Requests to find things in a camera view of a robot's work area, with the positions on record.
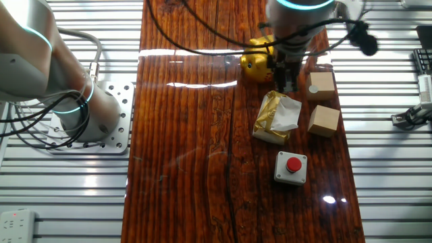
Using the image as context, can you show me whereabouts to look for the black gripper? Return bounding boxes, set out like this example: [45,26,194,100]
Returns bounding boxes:
[273,55,303,95]

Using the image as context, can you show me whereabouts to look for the gold piggy bank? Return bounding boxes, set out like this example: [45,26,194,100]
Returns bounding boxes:
[240,35,276,84]

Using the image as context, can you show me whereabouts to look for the white tissue sheet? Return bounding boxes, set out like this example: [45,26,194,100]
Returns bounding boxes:
[269,96,303,132]

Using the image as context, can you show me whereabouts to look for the light wooden block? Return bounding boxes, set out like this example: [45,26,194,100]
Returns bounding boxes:
[307,105,341,138]
[305,72,336,102]

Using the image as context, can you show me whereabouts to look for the gold tissue pack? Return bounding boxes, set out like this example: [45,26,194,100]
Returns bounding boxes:
[252,90,293,146]

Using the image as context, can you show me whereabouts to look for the grey box red button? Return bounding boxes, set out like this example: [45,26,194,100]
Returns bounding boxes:
[273,151,308,186]

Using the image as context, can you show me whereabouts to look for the black foam microphone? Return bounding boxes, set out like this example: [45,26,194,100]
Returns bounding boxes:
[347,20,379,57]

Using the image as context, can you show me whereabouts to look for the black keyboard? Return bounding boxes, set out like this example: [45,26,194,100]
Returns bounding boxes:
[413,49,432,75]

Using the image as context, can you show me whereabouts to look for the black flat device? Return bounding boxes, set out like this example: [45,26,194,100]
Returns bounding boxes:
[415,25,432,50]

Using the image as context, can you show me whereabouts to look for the grey flat device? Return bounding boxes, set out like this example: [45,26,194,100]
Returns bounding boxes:
[400,0,432,9]

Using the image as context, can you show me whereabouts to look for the white power strip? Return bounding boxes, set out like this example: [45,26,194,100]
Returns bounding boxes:
[0,209,36,243]

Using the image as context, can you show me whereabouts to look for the thin black cable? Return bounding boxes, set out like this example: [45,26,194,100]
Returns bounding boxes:
[181,0,358,48]
[145,0,275,57]

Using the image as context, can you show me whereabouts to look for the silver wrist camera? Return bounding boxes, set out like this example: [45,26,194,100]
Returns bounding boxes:
[333,0,359,30]

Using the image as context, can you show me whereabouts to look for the small grey camera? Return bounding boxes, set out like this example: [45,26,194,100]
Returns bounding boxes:
[408,103,432,119]

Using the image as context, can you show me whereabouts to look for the silver ribbed camera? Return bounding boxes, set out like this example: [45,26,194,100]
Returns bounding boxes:
[417,74,432,104]

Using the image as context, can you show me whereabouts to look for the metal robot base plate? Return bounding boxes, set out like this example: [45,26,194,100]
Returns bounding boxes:
[45,80,135,155]

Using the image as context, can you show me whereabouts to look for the black base cable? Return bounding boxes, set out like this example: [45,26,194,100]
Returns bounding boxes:
[8,97,91,150]
[0,91,85,138]

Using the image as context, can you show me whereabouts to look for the thick grey cable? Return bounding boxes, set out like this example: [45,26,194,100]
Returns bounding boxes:
[57,28,103,84]

